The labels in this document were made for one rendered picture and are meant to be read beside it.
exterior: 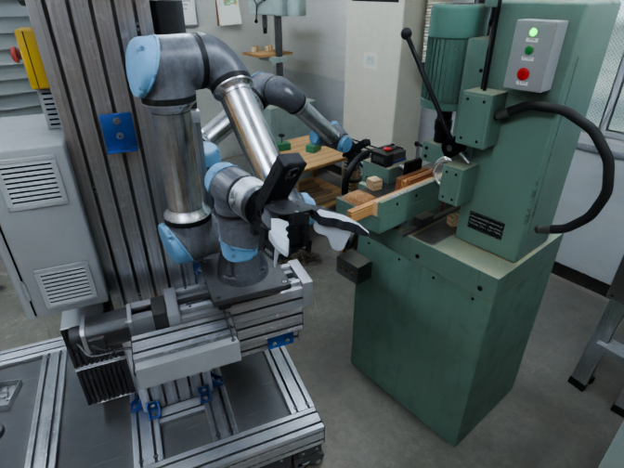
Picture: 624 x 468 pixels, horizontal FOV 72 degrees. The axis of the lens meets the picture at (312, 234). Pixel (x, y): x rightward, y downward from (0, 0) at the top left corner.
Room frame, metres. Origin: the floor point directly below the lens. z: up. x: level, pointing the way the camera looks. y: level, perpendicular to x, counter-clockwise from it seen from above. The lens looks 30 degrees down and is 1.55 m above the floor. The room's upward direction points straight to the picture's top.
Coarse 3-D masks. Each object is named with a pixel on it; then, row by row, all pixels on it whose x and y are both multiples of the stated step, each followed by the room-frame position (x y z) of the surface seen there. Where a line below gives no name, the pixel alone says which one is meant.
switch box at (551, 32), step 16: (528, 32) 1.15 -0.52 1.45; (544, 32) 1.12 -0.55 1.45; (560, 32) 1.12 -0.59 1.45; (512, 48) 1.17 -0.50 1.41; (544, 48) 1.11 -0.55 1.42; (560, 48) 1.13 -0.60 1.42; (512, 64) 1.17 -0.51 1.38; (528, 64) 1.13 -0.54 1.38; (544, 64) 1.10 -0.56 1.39; (512, 80) 1.16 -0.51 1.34; (528, 80) 1.13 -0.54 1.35; (544, 80) 1.10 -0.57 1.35
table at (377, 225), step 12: (372, 192) 1.44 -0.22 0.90; (384, 192) 1.44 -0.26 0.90; (336, 204) 1.39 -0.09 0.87; (348, 204) 1.35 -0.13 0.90; (420, 204) 1.37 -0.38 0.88; (432, 204) 1.42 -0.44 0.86; (372, 216) 1.26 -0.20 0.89; (384, 216) 1.25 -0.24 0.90; (396, 216) 1.29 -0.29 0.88; (408, 216) 1.33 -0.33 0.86; (372, 228) 1.26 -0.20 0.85; (384, 228) 1.25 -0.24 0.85
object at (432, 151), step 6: (432, 138) 1.53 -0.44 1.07; (426, 144) 1.50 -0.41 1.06; (432, 144) 1.48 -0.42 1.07; (438, 144) 1.47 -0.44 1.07; (426, 150) 1.49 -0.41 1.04; (432, 150) 1.47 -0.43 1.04; (438, 150) 1.45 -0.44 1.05; (426, 156) 1.49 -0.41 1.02; (432, 156) 1.47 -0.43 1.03; (438, 156) 1.45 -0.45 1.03; (432, 162) 1.47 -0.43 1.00
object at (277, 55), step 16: (256, 0) 3.85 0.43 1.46; (272, 0) 3.68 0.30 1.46; (288, 0) 3.56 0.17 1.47; (304, 0) 3.55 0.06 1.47; (256, 16) 3.85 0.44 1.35; (256, 48) 3.95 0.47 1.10; (272, 48) 4.01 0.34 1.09; (272, 112) 3.50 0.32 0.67; (288, 112) 3.59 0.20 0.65; (272, 128) 3.49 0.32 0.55; (288, 128) 3.59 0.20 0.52; (304, 128) 3.70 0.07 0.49; (304, 176) 3.69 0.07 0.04
